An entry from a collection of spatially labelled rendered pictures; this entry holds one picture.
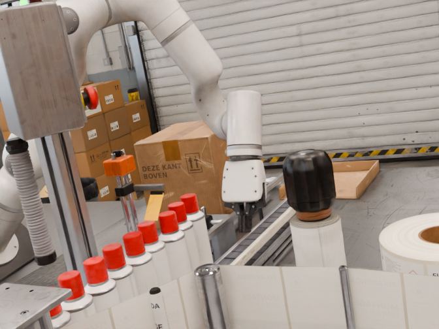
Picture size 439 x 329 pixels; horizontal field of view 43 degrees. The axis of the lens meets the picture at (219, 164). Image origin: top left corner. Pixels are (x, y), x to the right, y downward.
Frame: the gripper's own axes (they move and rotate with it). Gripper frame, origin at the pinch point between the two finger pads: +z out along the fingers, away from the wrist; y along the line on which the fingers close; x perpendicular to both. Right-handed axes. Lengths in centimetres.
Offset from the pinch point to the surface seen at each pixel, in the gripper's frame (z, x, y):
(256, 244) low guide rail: 4.5, -3.2, 4.5
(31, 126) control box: -16, -62, -3
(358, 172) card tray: -16, 77, 6
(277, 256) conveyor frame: 8.0, 8.2, 4.8
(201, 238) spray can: 2.4, -22.1, 1.4
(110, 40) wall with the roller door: -187, 345, -339
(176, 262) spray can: 6.2, -32.4, 2.2
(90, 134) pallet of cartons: -66, 232, -261
